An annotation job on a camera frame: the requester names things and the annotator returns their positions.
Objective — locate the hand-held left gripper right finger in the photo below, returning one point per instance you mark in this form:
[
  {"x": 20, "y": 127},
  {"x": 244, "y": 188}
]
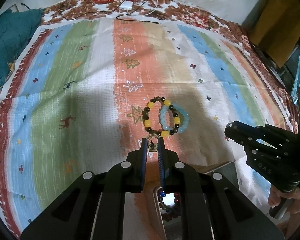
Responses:
[{"x": 161, "y": 160}]

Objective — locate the white charger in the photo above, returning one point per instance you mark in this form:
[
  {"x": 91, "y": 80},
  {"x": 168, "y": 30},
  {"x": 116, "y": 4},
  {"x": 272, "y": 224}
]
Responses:
[{"x": 126, "y": 5}]

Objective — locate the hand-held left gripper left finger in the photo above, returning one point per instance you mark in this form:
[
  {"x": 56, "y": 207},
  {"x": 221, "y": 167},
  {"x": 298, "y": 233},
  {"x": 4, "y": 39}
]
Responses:
[{"x": 143, "y": 160}]

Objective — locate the striped patterned mat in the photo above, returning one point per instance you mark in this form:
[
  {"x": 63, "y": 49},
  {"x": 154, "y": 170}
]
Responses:
[{"x": 65, "y": 92}]

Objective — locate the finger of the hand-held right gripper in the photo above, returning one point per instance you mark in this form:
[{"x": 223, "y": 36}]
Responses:
[
  {"x": 255, "y": 131},
  {"x": 237, "y": 138}
]

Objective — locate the brown cardboard box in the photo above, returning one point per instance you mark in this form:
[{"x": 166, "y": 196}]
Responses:
[{"x": 277, "y": 22}]

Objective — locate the teal blanket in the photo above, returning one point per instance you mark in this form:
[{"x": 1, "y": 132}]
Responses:
[{"x": 7, "y": 42}]

